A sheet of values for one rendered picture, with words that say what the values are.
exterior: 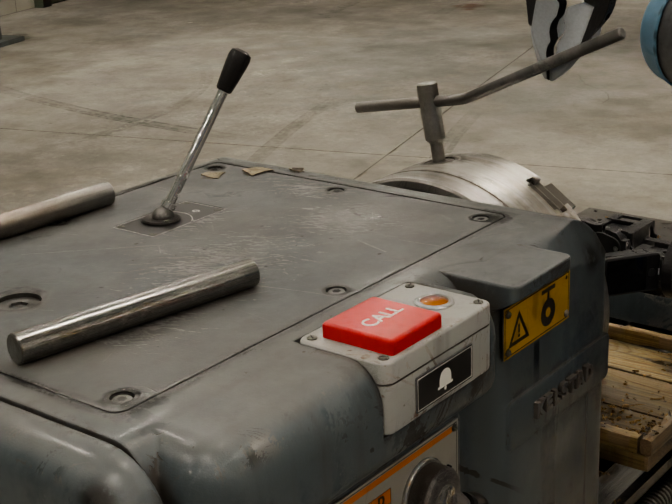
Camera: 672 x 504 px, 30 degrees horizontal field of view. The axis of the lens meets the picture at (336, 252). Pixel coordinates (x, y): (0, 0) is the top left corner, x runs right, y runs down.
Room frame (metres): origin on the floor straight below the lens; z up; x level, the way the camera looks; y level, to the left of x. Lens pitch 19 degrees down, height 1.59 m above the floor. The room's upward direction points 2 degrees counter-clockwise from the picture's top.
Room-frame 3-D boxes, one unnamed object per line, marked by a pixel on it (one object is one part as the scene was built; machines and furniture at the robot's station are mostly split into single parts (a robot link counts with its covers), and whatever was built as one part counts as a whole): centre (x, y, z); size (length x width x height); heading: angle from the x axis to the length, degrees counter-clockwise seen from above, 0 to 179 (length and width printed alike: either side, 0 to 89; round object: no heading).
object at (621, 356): (1.50, -0.30, 0.89); 0.36 x 0.30 x 0.04; 52
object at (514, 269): (0.93, -0.13, 1.24); 0.09 x 0.08 x 0.03; 142
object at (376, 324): (0.79, -0.03, 1.26); 0.06 x 0.06 x 0.02; 52
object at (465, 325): (0.81, -0.04, 1.23); 0.13 x 0.08 x 0.05; 142
